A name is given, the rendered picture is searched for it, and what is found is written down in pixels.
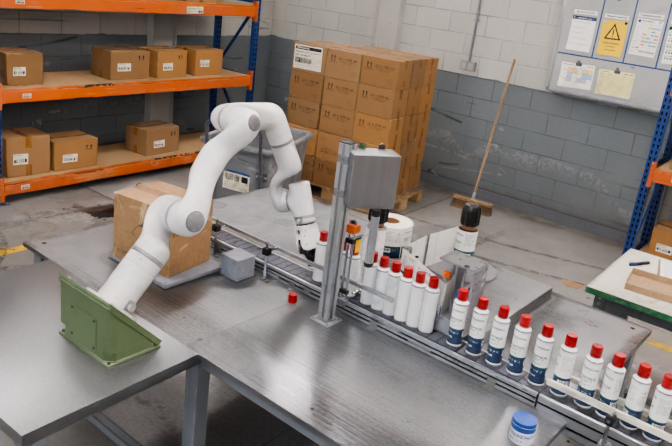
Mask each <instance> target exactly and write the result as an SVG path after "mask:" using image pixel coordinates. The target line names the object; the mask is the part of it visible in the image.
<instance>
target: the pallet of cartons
mask: <svg viewBox="0 0 672 446"><path fill-rule="evenodd" d="M438 61H439V58H437V57H431V56H425V55H420V54H414V53H409V52H403V51H398V50H392V49H387V48H381V47H376V46H359V47H357V46H353V45H347V44H342V43H336V42H328V41H298V42H294V49H293V59H292V69H294V70H293V71H292V74H291V78H290V89H289V92H290V96H288V106H287V116H286V119H287V122H288V125H289V127H290V128H296V129H301V130H306V131H309V132H311V133H313V138H312V139H311V140H309V141H308V142H307V147H306V152H305V158H304V163H303V168H302V174H301V179H300V181H309V182H310V184H311V185H314V186H318V187H321V188H322V190H321V194H319V193H315V192H312V191H311V193H312V197H313V198H316V199H320V200H323V201H326V202H329V203H332V198H333V195H334V182H335V174H336V166H337V161H338V156H339V154H338V150H339V142H340V141H341V140H351V141H355V142H358V145H357V148H358V147H359V144H360V143H365V144H366V147H365V148H373V149H378V147H379V144H385V149H392V150H394V151H395V152H396V153H397V154H399V155H400V156H401V157H402V158H401V165H400V171H399V178H398V184H397V191H396V197H395V204H394V209H393V210H396V211H402V210H404V209H406V208H407V200H408V201H412V202H415V203H418V202H420V201H421V197H422V189H423V187H420V186H418V185H419V178H420V172H421V163H420V162H421V161H423V155H424V149H425V142H426V136H427V131H428V124H429V118H430V112H431V105H432V99H433V93H434V87H435V85H434V84H435V80H436V74H437V67H438Z"/></svg>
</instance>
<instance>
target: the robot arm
mask: <svg viewBox="0 0 672 446"><path fill-rule="evenodd" d="M211 122H212V124H213V126H214V127H215V128H216V129H217V130H219V131H222V132H221V133H220V134H219V135H217V136H216V137H215V138H213V139H212V140H210V141H209V142H208V143H206V144H205V145H204V147H203V148H202V149H201V151H200V152H199V154H198V156H197V157H196V159H195V161H194V163H193V165H192V167H191V169H190V172H189V183H188V188H187V192H186V194H185V196H184V198H181V197H177V196H174V195H163V196H160V197H158V198H157V199H156V200H155V201H153V202H152V204H151V205H150V206H149V208H148V210H147V212H146V215H145V219H144V224H143V229H142V233H141V235H140V237H139V239H138V240H137V241H136V242H135V244H134V245H133V246H132V248H131V249H130V250H129V252H128V253H127V254H126V256H125V257H124V258H123V259H122V261H121V262H120V263H119V265H118V266H117V267H116V269H115V270H114V271H113V273H112V274H111V275H110V276H109V278H108V279H107V280H106V282H105V283H104V284H103V286H102V287H101V288H100V290H99V291H98V292H95V291H94V290H92V289H91V288H89V287H87V288H86V289H87V290H89V291H90V292H92V293H94V294H95V295H97V296H98V297H100V298H101V299H103V300H105V301H106V302H108V303H110V302H111V303H112V304H113V306H114V307H115V308H117V309H118V310H119V311H121V312H122V313H124V314H125V315H126V316H128V317H129V318H131V319H132V320H134V321H135V322H137V320H136V319H135V318H134V317H132V316H131V315H130V314H129V313H130V312H131V313H132V312H134V311H135V310H136V303H137V302H138V300H139V299H140V298H141V296H142V295H143V294H144V292H145V291H146V290H147V288H148V287H149V286H150V284H151V283H152V281H153V280H154V279H155V277H156V276H157V275H158V273H159V272H160V271H161V269H162V268H163V266H164V265H165V264H166V262H167V261H168V259H169V257H170V250H169V239H170V236H171V234H172V233H175V234H177V235H180V236H184V237H192V236H195V235H197V234H199V233H200V232H201V231H202V230H203V228H204V227H205V225H206V223H207V220H208V217H209V212H210V207H211V201H212V195H213V191H214V188H215V185H216V182H217V180H218V178H219V176H220V175H221V173H222V171H223V170H224V168H225V166H226V165H227V163H228V162H229V160H230V159H231V158H232V157H233V156H234V155H235V154H236V153H237V152H239V151H240V150H241V149H243V148H244V147H245V146H247V145H248V144H249V143H251V142H252V141H253V140H254V138H255V137H256V136H257V134H258V132H259V130H264V131H265V133H266V136H267V139H268V141H269V144H270V147H271V150H272V152H273V155H274V158H275V160H276V163H277V166H278V170H277V172H276V173H275V175H274V176H273V178H272V180H271V183H270V187H269V190H270V195H271V199H272V202H273V204H274V207H275V208H276V210H277V211H279V212H288V211H292V212H293V217H294V223H297V224H296V227H295V233H296V244H297V248H298V250H299V253H300V254H304V255H305V257H306V258H307V259H308V260H310V261H312V262H314V260H315V251H316V242H317V241H318V240H319V237H320V232H319V229H318V226H317V223H316V222H315V221H314V220H316V219H315V212H314V206H313V200H312V193H311V187H310V182H309V181H300V182H294V183H291V184H289V192H284V191H283V188H282V181H284V180H285V179H287V178H289V177H291V176H293V175H295V174H297V173H299V172H300V170H301V162H300V158H299V155H298V152H297V149H296V146H295V143H294V140H293V137H292V134H291V131H290V128H289V125H288V122H287V119H286V116H285V114H284V112H283V110H282V109H281V108H280V107H279V106H278V105H276V104H273V103H226V104H222V105H219V106H217V107H216V108H214V110H213V111H212V113H211ZM311 249H312V250H311ZM307 251H308V252H307Z"/></svg>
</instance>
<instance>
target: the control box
mask: <svg viewBox="0 0 672 446"><path fill-rule="evenodd" d="M401 158H402V157H401V156H400V155H399V154H397V153H396V152H395V151H394V150H392V149H385V151H379V150H378V149H373V148H366V150H359V149H358V148H357V150H353V149H352V151H351V152H350V157H349V164H348V165H349V166H348V173H347V181H346V189H345V195H344V205H345V206H346V207H347V208H356V209H394V204H395V197H396V191H397V184H398V178H399V171H400V165H401Z"/></svg>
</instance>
